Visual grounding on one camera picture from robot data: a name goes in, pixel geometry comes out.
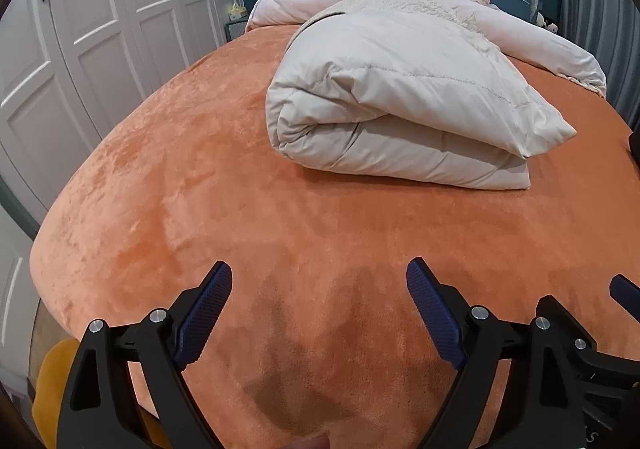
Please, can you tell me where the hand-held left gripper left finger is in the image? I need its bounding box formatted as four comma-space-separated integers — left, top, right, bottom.
55, 260, 233, 449

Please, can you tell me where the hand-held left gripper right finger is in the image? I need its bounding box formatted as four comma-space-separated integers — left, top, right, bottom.
406, 257, 587, 449

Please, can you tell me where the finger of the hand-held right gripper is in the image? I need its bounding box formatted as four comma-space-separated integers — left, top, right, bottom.
536, 295, 603, 367
608, 274, 640, 306

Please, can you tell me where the cream duvet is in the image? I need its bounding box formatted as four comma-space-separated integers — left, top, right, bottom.
266, 0, 578, 192

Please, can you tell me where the orange plush bed blanket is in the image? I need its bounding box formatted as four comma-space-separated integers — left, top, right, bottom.
30, 21, 640, 449

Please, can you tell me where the pale pink duvet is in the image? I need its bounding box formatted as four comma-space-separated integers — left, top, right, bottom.
244, 0, 608, 97

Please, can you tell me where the grey curtain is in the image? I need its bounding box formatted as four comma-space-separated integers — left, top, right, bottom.
555, 0, 640, 130

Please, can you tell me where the bedside table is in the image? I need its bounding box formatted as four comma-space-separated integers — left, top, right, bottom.
224, 19, 248, 46

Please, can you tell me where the white panelled wardrobe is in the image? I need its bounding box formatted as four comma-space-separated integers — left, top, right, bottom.
0, 0, 242, 240

